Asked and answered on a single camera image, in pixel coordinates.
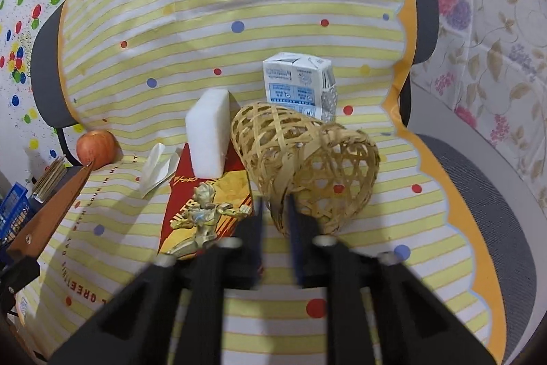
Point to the white foam block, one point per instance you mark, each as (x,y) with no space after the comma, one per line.
(207,126)

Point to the grey office chair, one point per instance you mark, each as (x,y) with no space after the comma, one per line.
(470,176)

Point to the red apple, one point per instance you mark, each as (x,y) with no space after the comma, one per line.
(97,149)

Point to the red gold card pack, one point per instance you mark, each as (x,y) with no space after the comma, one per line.
(200,211)

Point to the white blue milk carton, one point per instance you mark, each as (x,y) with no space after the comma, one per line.
(304,83)

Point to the blue plastic basket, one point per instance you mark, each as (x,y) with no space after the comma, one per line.
(15,212)

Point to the woven bamboo basket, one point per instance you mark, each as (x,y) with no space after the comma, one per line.
(328,169)

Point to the balloon pattern wall sheet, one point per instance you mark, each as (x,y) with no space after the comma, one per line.
(30,5)

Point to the white paper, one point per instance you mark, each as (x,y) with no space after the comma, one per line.
(158,167)

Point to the yellow striped plastic cover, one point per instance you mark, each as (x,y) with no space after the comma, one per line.
(239,27)

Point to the stack of books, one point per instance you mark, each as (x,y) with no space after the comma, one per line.
(45,186)

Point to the floral pattern wall sheet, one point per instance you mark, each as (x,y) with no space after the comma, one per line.
(489,69)

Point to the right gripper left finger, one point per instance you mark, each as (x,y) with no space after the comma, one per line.
(136,325)

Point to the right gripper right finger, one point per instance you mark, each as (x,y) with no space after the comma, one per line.
(377,310)

